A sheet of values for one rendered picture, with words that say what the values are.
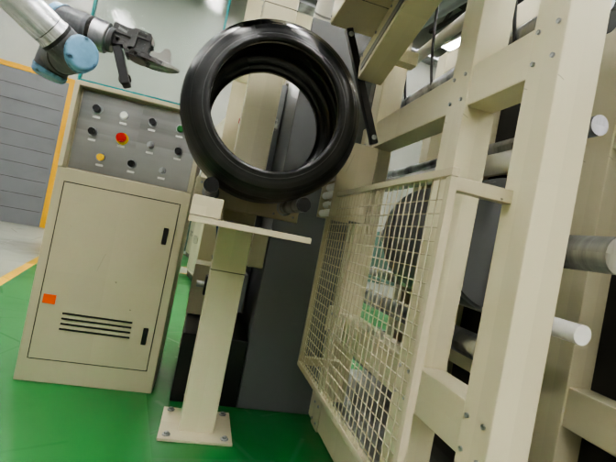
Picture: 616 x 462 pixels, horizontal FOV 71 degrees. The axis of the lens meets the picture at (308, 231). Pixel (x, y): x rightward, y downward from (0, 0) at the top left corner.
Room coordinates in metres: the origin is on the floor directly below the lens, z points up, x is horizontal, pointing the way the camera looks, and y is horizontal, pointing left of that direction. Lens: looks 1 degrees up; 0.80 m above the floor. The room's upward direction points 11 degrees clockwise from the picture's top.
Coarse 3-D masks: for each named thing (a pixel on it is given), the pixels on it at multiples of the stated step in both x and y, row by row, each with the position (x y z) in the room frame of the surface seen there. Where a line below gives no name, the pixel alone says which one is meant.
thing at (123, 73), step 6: (114, 48) 1.26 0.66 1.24; (120, 48) 1.26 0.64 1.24; (114, 54) 1.26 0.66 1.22; (120, 54) 1.26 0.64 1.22; (120, 60) 1.26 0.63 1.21; (120, 66) 1.26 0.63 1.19; (126, 66) 1.30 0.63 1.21; (120, 72) 1.26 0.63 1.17; (126, 72) 1.27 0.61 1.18; (120, 78) 1.26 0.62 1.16; (126, 78) 1.26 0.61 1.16; (126, 84) 1.28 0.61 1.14
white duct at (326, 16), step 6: (318, 0) 2.18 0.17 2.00; (324, 0) 2.15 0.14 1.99; (330, 0) 2.14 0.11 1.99; (318, 6) 2.18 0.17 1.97; (324, 6) 2.16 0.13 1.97; (330, 6) 2.16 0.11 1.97; (318, 12) 2.19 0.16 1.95; (324, 12) 2.18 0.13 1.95; (330, 12) 2.18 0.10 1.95; (324, 18) 2.19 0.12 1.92; (330, 18) 2.20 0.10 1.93
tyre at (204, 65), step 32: (224, 32) 1.26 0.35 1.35; (256, 32) 1.25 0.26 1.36; (288, 32) 1.27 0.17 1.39; (192, 64) 1.25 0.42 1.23; (224, 64) 1.48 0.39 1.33; (256, 64) 1.52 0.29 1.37; (288, 64) 1.54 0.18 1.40; (320, 64) 1.31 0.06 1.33; (192, 96) 1.23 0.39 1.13; (320, 96) 1.57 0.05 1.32; (352, 96) 1.33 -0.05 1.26; (192, 128) 1.24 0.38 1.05; (320, 128) 1.58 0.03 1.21; (352, 128) 1.34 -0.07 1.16; (224, 160) 1.25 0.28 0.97; (320, 160) 1.31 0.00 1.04; (256, 192) 1.30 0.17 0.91; (288, 192) 1.32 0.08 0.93
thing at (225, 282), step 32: (288, 0) 1.64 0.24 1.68; (256, 96) 1.63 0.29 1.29; (256, 128) 1.64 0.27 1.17; (256, 160) 1.64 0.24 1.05; (224, 256) 1.63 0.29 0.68; (224, 288) 1.64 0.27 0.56; (224, 320) 1.64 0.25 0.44; (224, 352) 1.65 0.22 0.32; (192, 384) 1.63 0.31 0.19; (192, 416) 1.63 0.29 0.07
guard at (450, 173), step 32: (352, 192) 1.47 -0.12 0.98; (384, 192) 1.22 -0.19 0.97; (448, 192) 0.87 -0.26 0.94; (448, 224) 0.87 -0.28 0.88; (320, 256) 1.73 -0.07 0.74; (384, 256) 1.13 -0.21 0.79; (320, 288) 1.65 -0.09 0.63; (320, 352) 1.51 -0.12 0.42; (416, 352) 0.87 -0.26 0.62; (320, 384) 1.44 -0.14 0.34; (416, 384) 0.87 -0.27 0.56; (352, 416) 1.14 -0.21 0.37; (352, 448) 1.08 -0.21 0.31
